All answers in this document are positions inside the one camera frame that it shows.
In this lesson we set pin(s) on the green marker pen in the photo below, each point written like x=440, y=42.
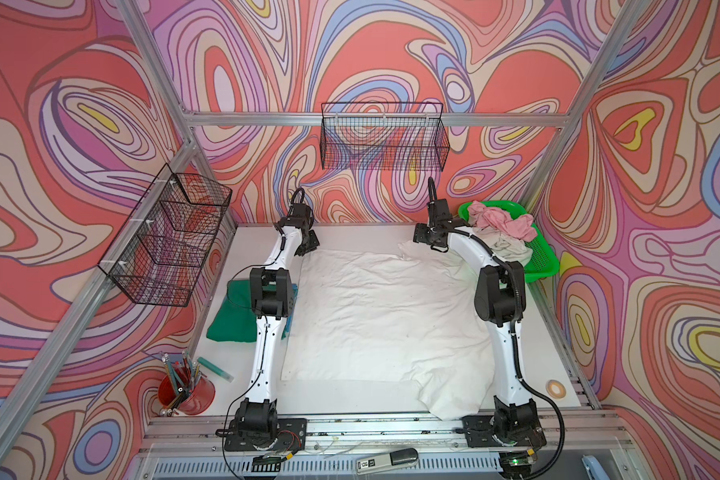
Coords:
x=220, y=372

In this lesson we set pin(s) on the black wire basket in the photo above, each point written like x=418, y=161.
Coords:
x=383, y=135
x=169, y=237

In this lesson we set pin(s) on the folded blue t shirt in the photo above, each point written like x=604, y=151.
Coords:
x=288, y=325

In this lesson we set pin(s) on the pink t shirt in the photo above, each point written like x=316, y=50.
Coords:
x=482, y=217

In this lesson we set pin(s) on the tape roll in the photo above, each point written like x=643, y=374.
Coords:
x=557, y=390

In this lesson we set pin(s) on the grey black handheld device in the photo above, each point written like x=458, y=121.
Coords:
x=387, y=461

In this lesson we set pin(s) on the red pen cup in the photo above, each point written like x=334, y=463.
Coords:
x=185, y=389

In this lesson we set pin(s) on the folded green t shirt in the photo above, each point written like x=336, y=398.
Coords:
x=235, y=320

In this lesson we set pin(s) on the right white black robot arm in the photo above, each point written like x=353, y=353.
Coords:
x=499, y=301

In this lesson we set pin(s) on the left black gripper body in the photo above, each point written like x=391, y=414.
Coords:
x=311, y=244

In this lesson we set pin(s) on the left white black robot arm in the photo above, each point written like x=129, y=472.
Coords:
x=273, y=299

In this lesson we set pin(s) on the back black wire basket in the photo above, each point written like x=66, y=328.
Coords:
x=383, y=135

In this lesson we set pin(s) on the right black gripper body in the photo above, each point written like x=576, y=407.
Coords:
x=427, y=234

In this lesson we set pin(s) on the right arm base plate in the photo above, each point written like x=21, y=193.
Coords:
x=480, y=429

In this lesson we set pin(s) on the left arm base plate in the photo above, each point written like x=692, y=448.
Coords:
x=289, y=435

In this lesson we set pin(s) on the left black wire basket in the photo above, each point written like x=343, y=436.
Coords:
x=169, y=237

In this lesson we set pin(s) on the white patterned t shirt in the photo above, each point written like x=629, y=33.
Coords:
x=508, y=248

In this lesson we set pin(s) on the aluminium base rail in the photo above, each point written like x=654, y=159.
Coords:
x=334, y=433

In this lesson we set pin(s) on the green plastic basket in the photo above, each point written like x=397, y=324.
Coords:
x=543, y=262

